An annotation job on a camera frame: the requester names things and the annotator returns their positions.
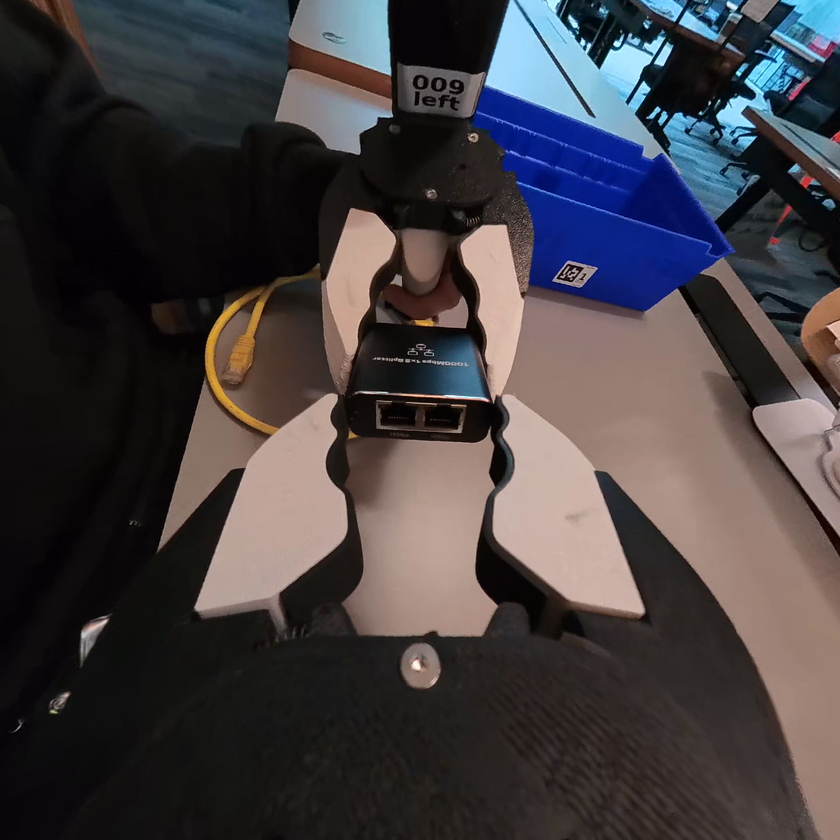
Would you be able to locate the black network splitter box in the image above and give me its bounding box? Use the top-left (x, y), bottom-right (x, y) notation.
top-left (346, 325), bottom-right (493, 444)

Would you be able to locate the yellow network cable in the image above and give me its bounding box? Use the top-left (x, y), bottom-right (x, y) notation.
top-left (205, 269), bottom-right (434, 437)

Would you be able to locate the person's black jacket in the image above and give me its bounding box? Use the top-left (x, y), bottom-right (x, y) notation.
top-left (0, 0), bottom-right (263, 840)

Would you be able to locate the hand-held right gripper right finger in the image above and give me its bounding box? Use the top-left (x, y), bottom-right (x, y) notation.
top-left (476, 394), bottom-right (648, 624)

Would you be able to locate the person's left forearm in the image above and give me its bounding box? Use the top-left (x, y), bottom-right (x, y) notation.
top-left (147, 121), bottom-right (349, 316)

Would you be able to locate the document stand with instruction sheet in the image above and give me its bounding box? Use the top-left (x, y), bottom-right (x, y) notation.
top-left (751, 305), bottom-right (840, 519)

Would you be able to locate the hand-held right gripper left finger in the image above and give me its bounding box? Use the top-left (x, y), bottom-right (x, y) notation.
top-left (195, 394), bottom-right (364, 622)

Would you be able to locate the grey desk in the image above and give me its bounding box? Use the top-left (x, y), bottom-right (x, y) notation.
top-left (157, 69), bottom-right (840, 840)

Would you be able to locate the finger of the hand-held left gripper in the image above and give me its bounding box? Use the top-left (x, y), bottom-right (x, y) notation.
top-left (323, 207), bottom-right (401, 403)
top-left (453, 225), bottom-right (526, 399)

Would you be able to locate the blue plastic bin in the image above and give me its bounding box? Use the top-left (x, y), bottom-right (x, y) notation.
top-left (472, 85), bottom-right (735, 312)

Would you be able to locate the black desk cable tray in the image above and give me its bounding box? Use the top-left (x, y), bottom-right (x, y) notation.
top-left (681, 272), bottom-right (824, 409)

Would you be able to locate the adjacent pale desk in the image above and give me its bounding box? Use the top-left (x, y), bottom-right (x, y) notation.
top-left (274, 0), bottom-right (665, 161)

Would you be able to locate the person's left hand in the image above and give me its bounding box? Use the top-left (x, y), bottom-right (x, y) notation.
top-left (384, 276), bottom-right (462, 317)

